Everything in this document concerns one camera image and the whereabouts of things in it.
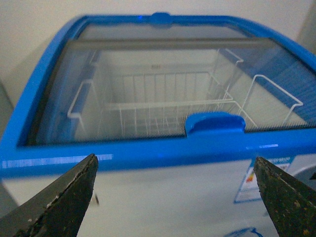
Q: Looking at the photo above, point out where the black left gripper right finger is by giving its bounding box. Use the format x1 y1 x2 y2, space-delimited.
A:
262 166 316 237

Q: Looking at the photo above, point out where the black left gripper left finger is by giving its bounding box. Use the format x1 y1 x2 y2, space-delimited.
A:
0 154 98 237

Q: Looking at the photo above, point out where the sliding glass lid blue handle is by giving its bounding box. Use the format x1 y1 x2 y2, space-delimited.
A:
27 38 316 146

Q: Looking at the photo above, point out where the oval grey control panel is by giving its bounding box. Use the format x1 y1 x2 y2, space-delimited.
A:
294 166 316 190

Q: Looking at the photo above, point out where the blue energy efficiency label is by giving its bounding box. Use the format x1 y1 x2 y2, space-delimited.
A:
234 157 294 203

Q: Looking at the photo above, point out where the white blue chest freezer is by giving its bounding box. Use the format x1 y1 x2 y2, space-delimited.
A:
0 13 316 237

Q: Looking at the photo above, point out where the rear glass lid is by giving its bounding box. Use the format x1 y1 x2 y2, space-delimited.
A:
79 13 254 40

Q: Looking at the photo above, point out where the white wire basket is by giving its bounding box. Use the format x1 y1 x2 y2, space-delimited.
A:
67 48 306 140

